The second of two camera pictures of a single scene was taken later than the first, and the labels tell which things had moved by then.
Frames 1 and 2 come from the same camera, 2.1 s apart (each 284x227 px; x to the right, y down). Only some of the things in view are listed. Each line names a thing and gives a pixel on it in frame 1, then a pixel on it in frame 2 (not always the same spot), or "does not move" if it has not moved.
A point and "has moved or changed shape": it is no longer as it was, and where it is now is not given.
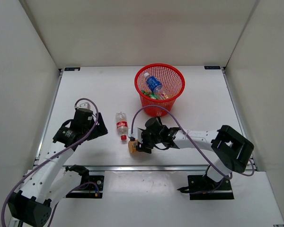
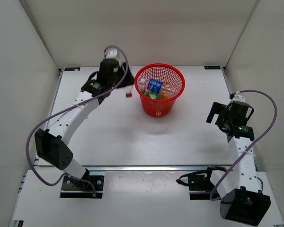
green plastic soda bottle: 151,95 does not move
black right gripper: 146,146 -> 217,109
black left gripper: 101,130 -> 129,81
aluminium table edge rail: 148,169 does not move
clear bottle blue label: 155,86 has moved or changed shape
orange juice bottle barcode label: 132,146 -> 169,89
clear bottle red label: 121,124 -> 129,94
